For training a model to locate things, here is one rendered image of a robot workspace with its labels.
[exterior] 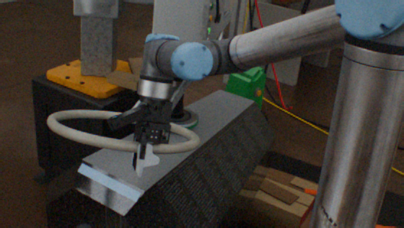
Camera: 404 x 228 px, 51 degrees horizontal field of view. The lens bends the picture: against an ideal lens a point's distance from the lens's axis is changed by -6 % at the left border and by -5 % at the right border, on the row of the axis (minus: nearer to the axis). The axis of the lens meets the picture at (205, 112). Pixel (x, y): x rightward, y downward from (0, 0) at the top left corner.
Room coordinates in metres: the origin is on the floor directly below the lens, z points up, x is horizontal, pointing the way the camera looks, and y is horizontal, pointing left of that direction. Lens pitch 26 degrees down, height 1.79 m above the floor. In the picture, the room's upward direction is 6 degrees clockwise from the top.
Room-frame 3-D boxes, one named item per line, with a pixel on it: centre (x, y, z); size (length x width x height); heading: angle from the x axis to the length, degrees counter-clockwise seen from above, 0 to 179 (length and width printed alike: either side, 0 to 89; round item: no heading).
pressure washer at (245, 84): (3.48, -0.31, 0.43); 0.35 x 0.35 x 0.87; 48
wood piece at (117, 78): (2.36, 0.47, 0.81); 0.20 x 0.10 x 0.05; 71
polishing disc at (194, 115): (1.89, 0.14, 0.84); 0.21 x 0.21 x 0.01
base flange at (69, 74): (2.51, 0.68, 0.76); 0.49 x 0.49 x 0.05; 63
